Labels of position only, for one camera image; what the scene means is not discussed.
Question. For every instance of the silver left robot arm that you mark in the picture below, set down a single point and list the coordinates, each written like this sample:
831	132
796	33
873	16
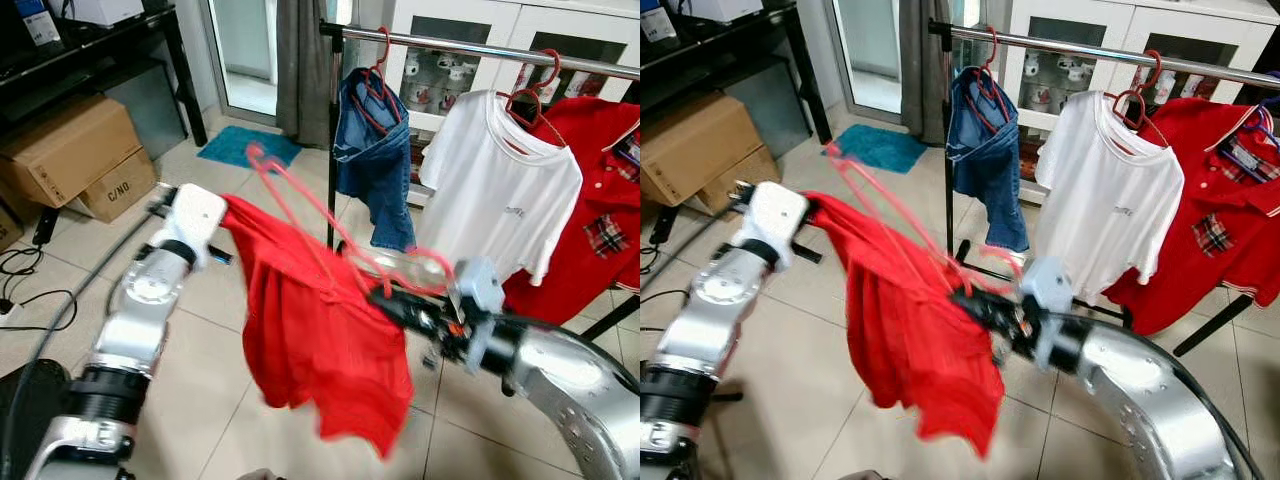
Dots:
715	300
140	300

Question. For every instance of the white glass door cabinet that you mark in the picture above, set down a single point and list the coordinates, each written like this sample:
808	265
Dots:
508	15
1120	20

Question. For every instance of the black clothes rack chrome rail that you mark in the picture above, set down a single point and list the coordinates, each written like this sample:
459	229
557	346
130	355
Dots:
450	45
1060	46

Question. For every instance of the white carton box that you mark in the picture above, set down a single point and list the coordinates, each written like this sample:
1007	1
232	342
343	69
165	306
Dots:
108	12
728	10

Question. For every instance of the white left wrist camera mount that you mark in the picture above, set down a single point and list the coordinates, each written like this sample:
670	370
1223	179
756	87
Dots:
195	215
782	215

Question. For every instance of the red plastic clothes hanger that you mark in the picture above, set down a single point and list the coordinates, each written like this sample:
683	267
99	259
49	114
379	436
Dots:
385	55
556	70
994	52
252	155
1158	70
838	157

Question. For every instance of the glass sliding door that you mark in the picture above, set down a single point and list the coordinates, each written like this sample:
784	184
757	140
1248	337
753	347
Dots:
865	50
245	50

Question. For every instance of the grey curtain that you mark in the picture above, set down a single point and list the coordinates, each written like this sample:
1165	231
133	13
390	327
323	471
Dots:
920	70
300	70

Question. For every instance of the teal floor mat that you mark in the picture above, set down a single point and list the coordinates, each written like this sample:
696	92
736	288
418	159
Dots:
880	148
245	147

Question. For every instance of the black power adapter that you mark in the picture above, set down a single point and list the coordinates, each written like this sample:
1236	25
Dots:
45	226
662	225

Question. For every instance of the red short sleeve shirt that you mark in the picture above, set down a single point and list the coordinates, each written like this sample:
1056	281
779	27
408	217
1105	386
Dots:
310	340
900	330

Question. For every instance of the blue and white box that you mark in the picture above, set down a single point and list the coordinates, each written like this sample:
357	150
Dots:
38	22
658	20

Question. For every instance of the black shelf table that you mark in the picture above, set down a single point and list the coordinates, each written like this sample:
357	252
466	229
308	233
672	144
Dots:
740	40
100	35

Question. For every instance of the grey left robot foot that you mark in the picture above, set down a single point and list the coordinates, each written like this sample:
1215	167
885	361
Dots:
260	475
865	476

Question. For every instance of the blue denim shorts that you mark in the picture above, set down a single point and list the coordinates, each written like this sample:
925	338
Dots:
378	170
990	170

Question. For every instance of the red polo shirt plaid pocket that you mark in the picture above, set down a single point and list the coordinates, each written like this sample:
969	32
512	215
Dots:
590	180
1200	180

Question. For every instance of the large brown cardboard box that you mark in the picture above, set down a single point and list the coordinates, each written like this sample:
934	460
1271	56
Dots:
700	145
65	150

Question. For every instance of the plain white T-shirt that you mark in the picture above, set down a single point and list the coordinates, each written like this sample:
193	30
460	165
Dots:
1100	200
490	190

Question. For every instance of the grey metal panel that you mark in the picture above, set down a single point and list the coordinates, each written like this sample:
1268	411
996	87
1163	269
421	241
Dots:
150	110
770	105

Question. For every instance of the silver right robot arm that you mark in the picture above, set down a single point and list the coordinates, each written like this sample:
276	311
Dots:
570	390
1150	400

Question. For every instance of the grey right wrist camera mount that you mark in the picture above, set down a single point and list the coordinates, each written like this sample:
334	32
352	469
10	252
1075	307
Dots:
1045	285
477	285

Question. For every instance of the purple clothes hanger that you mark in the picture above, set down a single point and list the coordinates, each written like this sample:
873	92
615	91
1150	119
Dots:
1262	118

